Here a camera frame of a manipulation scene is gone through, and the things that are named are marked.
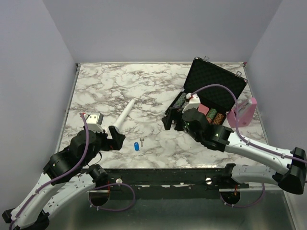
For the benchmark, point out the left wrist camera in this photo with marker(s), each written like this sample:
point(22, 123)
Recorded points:
point(94, 122)

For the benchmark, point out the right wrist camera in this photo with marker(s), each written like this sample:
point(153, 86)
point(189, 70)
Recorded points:
point(193, 101)

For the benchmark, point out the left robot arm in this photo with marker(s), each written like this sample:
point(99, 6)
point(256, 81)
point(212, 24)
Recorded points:
point(56, 187)

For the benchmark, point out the pink card holder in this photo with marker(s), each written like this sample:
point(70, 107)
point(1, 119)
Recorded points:
point(243, 113)

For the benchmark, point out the black poker chip case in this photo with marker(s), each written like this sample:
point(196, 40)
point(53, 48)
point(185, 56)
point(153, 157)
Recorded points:
point(203, 73)

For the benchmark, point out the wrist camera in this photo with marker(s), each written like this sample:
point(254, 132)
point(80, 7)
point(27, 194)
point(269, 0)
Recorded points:
point(193, 101)
point(94, 122)

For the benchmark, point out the aluminium frame rail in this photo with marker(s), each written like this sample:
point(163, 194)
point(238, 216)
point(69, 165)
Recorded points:
point(253, 187)

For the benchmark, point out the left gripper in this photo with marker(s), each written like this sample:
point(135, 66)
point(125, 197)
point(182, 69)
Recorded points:
point(116, 142)

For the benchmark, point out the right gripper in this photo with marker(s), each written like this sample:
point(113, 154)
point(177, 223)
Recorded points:
point(175, 113)

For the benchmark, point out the white cylindrical tube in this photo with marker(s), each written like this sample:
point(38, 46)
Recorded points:
point(118, 123)

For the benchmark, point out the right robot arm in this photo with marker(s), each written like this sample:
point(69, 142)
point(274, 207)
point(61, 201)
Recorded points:
point(282, 167)

